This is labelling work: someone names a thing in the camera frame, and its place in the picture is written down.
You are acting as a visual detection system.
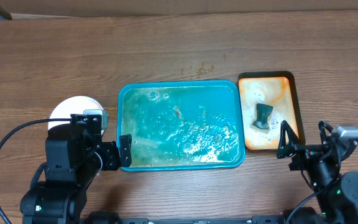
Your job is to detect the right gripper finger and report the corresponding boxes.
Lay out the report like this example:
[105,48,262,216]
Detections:
[318,120,333,145]
[277,120,305,159]

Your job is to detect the white plate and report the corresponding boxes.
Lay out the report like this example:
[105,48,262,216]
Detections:
[50,96,108,135]

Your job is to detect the green yellow sponge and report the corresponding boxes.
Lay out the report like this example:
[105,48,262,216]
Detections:
[252,103,273,130]

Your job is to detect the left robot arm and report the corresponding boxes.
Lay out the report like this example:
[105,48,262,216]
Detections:
[20,110,132,223]

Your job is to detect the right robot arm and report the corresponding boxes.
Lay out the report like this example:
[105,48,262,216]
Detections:
[277,121,358,223]

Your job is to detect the teal plastic tray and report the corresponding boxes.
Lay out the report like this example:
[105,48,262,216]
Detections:
[117,80,246,172]

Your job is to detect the black tray with orange liner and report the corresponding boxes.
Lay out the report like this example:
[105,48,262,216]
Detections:
[238,71,305,150]

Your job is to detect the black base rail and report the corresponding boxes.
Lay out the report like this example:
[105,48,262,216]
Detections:
[80,213,285,224]

